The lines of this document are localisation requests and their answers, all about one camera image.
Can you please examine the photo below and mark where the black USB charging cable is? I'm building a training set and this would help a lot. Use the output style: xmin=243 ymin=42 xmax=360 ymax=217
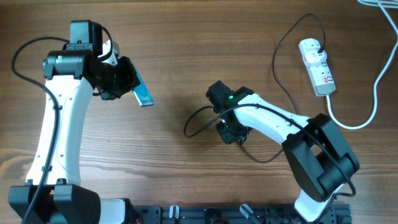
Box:
xmin=238 ymin=13 xmax=326 ymax=164

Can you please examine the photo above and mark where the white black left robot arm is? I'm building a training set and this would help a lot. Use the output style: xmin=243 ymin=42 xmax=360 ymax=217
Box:
xmin=8 ymin=20 xmax=143 ymax=223

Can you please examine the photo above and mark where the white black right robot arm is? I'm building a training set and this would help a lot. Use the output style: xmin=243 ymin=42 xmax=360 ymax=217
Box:
xmin=206 ymin=81 xmax=359 ymax=222

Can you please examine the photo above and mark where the white charger plug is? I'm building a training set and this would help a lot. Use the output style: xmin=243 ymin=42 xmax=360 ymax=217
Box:
xmin=303 ymin=50 xmax=327 ymax=67

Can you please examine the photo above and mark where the white power strip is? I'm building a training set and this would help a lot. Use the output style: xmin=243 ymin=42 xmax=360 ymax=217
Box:
xmin=298 ymin=39 xmax=336 ymax=96

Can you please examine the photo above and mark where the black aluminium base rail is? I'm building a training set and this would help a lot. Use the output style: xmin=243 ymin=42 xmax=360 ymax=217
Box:
xmin=130 ymin=203 xmax=352 ymax=224

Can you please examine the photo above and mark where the white power strip cable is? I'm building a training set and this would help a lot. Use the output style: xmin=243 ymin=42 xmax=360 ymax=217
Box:
xmin=325 ymin=0 xmax=398 ymax=131

